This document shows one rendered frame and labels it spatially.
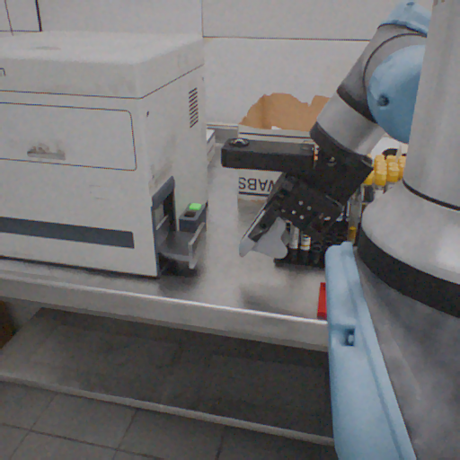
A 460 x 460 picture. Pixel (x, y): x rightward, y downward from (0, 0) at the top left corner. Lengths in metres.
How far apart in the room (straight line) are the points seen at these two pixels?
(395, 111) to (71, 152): 0.40
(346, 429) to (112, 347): 1.30
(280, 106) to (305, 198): 0.57
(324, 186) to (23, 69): 0.39
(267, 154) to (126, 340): 1.05
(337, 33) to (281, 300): 0.70
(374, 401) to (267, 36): 1.02
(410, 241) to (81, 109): 0.47
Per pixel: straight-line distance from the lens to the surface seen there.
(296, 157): 0.55
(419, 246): 0.19
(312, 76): 1.16
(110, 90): 0.57
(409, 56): 0.41
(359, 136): 0.53
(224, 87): 1.19
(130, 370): 1.40
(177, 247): 0.66
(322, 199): 0.56
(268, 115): 1.11
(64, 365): 1.47
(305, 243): 0.68
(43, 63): 0.61
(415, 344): 0.20
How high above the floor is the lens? 1.25
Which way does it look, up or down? 28 degrees down
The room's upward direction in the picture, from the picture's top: straight up
